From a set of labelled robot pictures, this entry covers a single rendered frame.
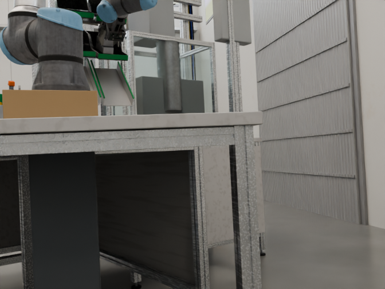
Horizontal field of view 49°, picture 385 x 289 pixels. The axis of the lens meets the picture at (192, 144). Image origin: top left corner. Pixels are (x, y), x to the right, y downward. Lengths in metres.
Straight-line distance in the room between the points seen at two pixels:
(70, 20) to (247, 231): 0.70
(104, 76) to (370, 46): 2.89
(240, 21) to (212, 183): 1.23
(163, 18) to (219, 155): 1.00
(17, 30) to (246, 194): 0.76
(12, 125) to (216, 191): 2.09
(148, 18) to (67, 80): 1.83
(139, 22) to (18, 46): 1.81
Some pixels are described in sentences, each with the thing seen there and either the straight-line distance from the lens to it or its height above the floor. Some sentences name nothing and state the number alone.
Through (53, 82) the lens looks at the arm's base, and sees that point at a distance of 1.12.
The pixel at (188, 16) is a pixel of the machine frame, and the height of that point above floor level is 1.89.
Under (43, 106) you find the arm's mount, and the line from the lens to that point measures 1.07.
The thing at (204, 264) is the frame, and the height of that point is 0.29.
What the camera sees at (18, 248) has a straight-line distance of 3.31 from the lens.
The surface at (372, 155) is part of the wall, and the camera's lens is 4.26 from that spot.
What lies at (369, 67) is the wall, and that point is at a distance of 4.29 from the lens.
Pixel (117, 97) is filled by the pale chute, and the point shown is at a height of 1.03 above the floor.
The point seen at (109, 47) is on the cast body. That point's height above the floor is 1.23.
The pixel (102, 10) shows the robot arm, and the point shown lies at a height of 1.28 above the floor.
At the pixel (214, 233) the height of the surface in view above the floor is 0.23.
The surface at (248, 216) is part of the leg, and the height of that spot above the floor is 0.62.
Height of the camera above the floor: 0.77
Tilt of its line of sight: 1 degrees up
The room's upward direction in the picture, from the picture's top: 3 degrees counter-clockwise
